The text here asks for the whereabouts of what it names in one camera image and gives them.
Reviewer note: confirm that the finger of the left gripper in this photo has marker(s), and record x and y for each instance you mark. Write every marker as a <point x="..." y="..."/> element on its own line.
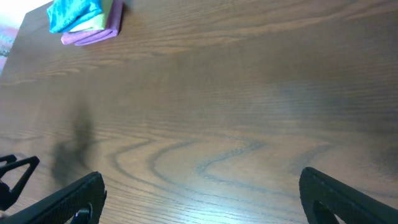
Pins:
<point x="8" y="159"/>
<point x="14" y="177"/>

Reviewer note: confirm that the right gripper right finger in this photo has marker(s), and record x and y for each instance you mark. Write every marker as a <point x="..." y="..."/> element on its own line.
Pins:
<point x="327" y="200"/>

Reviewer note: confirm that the blue microfiber cloth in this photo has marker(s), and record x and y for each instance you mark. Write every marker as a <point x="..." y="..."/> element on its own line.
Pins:
<point x="64" y="15"/>

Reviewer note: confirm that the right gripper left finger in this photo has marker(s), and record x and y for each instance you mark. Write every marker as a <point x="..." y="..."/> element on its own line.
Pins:
<point x="79" y="202"/>

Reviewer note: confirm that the folded green cloth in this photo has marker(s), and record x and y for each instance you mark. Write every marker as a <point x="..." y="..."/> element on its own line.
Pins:
<point x="98" y="22"/>

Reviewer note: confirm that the folded purple cloth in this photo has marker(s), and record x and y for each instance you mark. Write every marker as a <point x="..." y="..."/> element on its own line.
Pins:
<point x="81" y="38"/>

